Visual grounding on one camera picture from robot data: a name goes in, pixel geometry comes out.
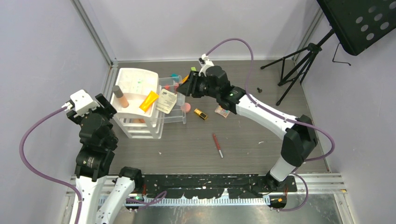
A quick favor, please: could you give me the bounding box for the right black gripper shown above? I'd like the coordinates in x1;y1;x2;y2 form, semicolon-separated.
176;71;219;99

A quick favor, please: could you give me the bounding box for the eyeshadow palette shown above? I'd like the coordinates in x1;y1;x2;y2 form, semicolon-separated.
215;105;230;118

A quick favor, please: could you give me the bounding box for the gold black lipstick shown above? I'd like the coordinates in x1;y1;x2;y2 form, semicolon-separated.
194;108;208;120

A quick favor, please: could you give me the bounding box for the small pink round puff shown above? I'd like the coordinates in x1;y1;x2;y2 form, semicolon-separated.
180;103;191;113

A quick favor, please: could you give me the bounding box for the clear plastic drawer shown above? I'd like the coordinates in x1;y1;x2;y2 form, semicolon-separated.
159;74;187;124

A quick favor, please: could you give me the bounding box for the foundation tube grey cap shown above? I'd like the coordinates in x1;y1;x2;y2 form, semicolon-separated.
112;85;129;108

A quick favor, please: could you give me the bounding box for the red makeup pencil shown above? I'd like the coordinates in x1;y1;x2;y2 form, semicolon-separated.
212;133;224;158

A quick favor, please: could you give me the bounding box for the orange cream tube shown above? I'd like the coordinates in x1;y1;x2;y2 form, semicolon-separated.
139;91;159;112

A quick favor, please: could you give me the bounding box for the white plastic drawer organizer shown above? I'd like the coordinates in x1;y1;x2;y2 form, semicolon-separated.
111;68;163;139

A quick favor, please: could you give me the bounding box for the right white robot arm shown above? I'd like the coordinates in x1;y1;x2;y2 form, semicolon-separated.
177;66;318;192

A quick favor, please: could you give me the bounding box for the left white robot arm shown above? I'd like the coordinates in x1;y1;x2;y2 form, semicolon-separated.
65;90;144;224

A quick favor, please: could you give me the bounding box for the yellow toy block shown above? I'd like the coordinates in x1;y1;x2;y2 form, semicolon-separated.
181;75;189;84

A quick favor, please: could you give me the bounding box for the teal toy block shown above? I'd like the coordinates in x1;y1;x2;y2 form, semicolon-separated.
170;73;179;83

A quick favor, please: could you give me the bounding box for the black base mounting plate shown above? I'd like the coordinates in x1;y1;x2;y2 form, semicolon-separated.
133;174;297;199

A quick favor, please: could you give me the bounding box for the black tripod stand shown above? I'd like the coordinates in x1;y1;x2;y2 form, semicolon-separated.
261;0;396;105

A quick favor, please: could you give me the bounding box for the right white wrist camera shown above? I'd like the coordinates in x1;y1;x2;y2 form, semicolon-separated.
198;54;214;76

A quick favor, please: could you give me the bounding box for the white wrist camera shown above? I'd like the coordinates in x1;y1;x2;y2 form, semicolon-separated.
62;89;99;116
198;54;214;76

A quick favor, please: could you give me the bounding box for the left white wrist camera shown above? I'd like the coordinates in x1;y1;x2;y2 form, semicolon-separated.
62;89;99;116

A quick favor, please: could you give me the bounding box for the aluminium rail frame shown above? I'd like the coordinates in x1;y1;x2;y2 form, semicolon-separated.
65;173;347;207

